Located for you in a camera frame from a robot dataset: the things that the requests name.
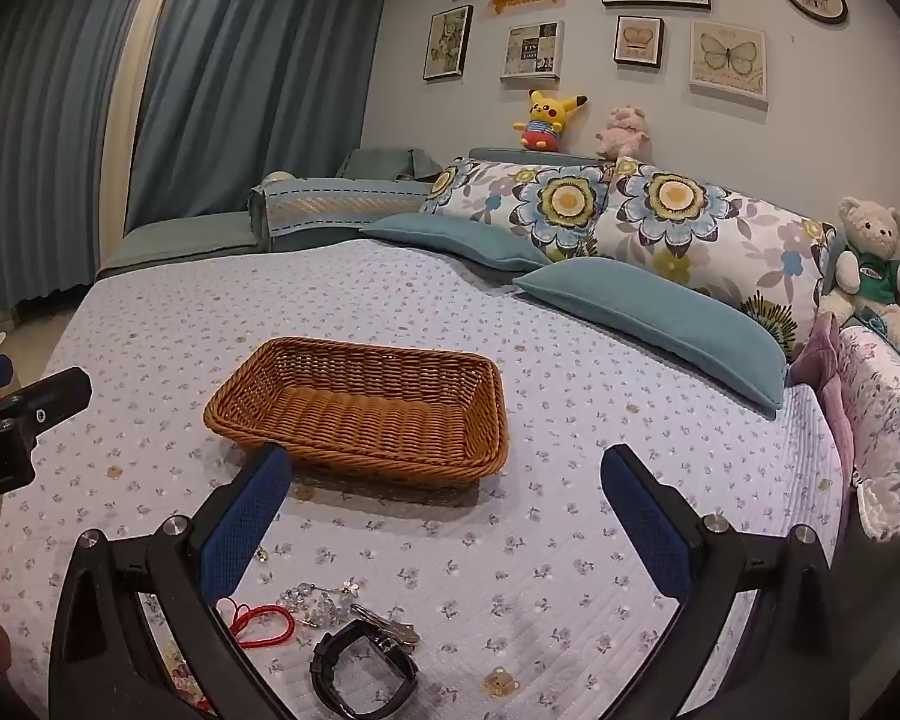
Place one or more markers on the yellow mouse plush toy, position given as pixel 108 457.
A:
pixel 544 120

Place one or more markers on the large floral print pillow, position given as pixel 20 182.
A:
pixel 720 240
pixel 540 202

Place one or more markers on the crown print framed picture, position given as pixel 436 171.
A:
pixel 638 40

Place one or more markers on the pink ruffled pillow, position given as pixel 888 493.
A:
pixel 821 382

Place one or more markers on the brown wicker basket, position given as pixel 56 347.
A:
pixel 360 405

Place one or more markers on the cream sheer curtain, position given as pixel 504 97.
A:
pixel 139 90

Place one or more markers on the cream teddy bear green shirt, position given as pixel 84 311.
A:
pixel 874 270

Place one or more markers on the patchwork canvas print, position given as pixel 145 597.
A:
pixel 532 50

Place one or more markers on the green folded cloth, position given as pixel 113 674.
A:
pixel 382 163

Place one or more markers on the striped armrest cover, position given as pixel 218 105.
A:
pixel 337 206

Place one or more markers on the tall dark framed picture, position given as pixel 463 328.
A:
pixel 448 43

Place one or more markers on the blue curtain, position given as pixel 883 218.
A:
pixel 270 75
pixel 45 127

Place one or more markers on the pink floral cloth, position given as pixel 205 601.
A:
pixel 889 427

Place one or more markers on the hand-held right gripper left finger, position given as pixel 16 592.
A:
pixel 247 517

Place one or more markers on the silver metal clip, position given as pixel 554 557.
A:
pixel 394 626

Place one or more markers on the black hair accessory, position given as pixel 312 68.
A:
pixel 330 671

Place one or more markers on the butterfly print picture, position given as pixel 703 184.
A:
pixel 727 58

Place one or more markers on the lilac floral quilted bedspread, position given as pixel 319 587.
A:
pixel 495 540

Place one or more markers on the teal rectangular pillow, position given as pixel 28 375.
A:
pixel 660 322
pixel 457 240

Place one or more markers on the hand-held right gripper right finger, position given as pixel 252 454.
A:
pixel 645 517

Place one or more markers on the green bench cushion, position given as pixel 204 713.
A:
pixel 180 244

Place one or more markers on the pink plush toy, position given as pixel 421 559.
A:
pixel 624 133

